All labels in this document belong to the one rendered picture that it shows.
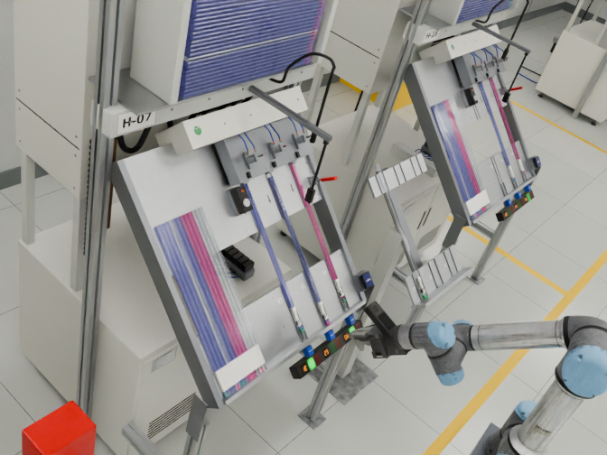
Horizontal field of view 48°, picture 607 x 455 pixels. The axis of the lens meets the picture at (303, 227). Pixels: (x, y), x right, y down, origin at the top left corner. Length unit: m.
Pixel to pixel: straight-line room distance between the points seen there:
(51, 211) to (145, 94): 1.89
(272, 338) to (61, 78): 0.93
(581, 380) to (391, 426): 1.30
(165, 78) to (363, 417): 1.75
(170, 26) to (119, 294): 0.97
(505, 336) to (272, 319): 0.67
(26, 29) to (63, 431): 1.04
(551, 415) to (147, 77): 1.36
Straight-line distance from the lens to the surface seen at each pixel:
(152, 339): 2.17
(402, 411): 3.05
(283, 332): 2.07
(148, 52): 1.76
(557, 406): 1.93
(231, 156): 1.96
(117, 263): 2.40
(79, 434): 1.76
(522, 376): 3.49
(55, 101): 1.97
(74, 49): 1.83
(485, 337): 2.03
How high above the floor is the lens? 2.24
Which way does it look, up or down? 37 degrees down
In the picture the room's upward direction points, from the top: 17 degrees clockwise
